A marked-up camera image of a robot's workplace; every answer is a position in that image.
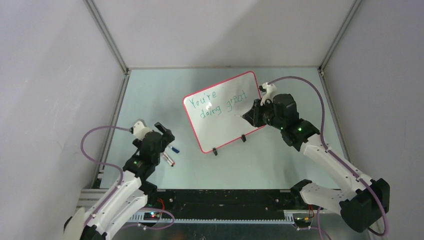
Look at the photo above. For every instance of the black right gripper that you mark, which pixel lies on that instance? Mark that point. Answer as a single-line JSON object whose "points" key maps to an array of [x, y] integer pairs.
{"points": [[253, 115]]}

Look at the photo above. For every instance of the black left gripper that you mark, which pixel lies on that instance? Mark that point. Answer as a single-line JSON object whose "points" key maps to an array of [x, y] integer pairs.
{"points": [[167, 137]]}

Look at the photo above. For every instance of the red framed whiteboard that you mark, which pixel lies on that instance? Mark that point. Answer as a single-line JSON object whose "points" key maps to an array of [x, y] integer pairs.
{"points": [[211, 111]]}

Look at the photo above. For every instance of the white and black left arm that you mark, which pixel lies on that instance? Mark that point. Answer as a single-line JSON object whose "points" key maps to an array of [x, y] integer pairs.
{"points": [[130, 192]]}

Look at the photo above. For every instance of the black whiteboard stand foot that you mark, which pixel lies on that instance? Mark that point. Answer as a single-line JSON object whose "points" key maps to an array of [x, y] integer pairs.
{"points": [[215, 151], [243, 138]]}

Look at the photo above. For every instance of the blue capped white marker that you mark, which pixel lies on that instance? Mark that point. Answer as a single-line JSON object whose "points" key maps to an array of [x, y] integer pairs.
{"points": [[174, 149]]}

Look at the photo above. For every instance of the black capped white marker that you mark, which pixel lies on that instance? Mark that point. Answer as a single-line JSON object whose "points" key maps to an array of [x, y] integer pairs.
{"points": [[167, 161]]}

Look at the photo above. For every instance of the left electronics board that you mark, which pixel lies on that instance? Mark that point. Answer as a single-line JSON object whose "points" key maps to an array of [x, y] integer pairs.
{"points": [[152, 216]]}

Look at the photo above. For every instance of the electronics board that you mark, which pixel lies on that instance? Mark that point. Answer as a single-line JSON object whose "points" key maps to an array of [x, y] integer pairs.
{"points": [[152, 216], [303, 221]]}

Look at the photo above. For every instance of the right electronics board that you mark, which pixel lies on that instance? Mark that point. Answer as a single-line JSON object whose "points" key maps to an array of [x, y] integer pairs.
{"points": [[303, 221]]}

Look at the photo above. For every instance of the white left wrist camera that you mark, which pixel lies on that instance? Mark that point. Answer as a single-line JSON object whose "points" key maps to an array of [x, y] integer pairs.
{"points": [[140, 130]]}

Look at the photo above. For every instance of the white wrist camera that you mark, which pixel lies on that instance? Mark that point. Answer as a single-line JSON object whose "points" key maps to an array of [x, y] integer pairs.
{"points": [[140, 130], [269, 90]]}

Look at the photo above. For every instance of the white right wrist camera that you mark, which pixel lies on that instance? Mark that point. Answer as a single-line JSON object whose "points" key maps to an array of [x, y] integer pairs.
{"points": [[269, 90]]}

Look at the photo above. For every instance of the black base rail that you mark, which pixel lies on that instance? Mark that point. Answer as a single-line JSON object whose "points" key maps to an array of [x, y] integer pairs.
{"points": [[226, 204]]}

